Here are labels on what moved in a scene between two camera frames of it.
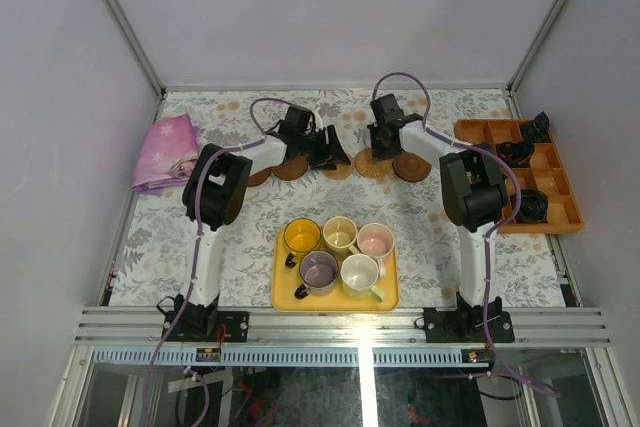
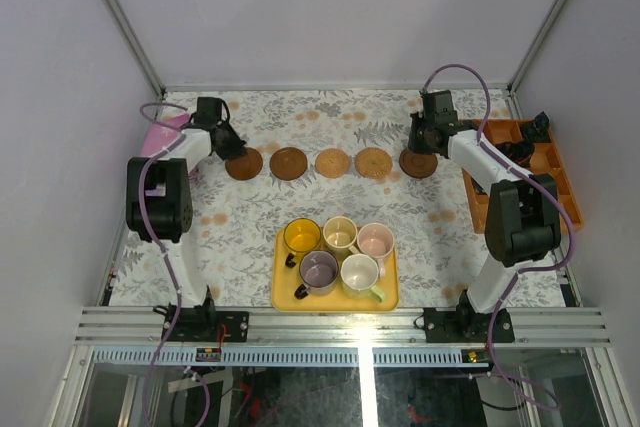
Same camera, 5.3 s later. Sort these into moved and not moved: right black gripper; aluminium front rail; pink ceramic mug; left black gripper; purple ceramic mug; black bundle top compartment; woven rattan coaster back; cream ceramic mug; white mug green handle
Moved: right black gripper; left black gripper
Not moved: woven rattan coaster back; black bundle top compartment; cream ceramic mug; aluminium front rail; white mug green handle; purple ceramic mug; pink ceramic mug
